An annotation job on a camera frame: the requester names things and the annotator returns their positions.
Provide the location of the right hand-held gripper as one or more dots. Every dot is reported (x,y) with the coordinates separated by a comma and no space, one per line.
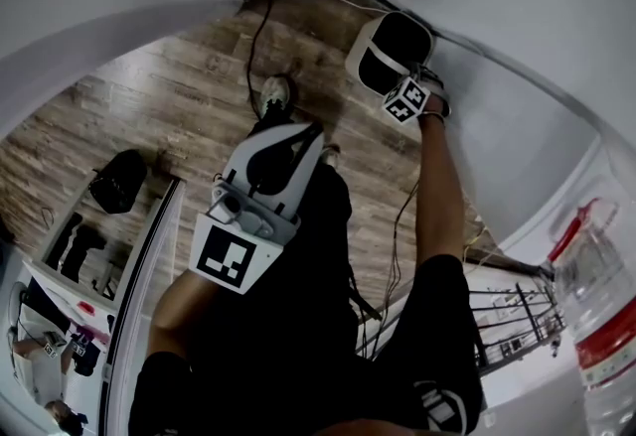
(405,101)

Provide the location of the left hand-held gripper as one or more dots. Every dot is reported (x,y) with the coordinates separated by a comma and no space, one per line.
(233,255)

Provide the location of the white two-compartment bin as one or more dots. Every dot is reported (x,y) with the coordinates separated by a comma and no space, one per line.
(359,51)

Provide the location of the person's right forearm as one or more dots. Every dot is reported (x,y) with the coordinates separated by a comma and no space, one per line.
(439,190)

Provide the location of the person's left forearm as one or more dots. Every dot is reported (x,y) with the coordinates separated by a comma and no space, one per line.
(174,315)

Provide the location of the person's right hand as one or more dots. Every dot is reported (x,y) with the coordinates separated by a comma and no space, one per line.
(438,103)

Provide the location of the person's right shoe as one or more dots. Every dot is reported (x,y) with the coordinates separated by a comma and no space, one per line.
(330,153)

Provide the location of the person's shoe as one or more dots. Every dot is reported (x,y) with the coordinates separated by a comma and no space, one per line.
(330,153)
(275,94)

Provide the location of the person's left shoe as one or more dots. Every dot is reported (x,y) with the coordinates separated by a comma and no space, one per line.
(275,94)

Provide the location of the black bag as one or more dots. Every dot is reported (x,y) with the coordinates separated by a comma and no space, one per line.
(119,181)

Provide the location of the person's black clothing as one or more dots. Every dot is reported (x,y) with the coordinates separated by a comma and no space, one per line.
(298,349)

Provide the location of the white glass railing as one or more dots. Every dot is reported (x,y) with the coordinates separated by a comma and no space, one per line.
(129,300)

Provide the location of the black device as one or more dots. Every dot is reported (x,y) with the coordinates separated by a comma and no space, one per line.
(84,245)

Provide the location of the red button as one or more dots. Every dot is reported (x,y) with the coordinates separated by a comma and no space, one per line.
(85,308)

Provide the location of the black metal rack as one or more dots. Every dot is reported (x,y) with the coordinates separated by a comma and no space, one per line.
(527,312)

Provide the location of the white board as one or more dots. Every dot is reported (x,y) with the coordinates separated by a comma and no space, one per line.
(64,295)

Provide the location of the clear red-label water jug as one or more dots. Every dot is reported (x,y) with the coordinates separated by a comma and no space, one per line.
(596,285)

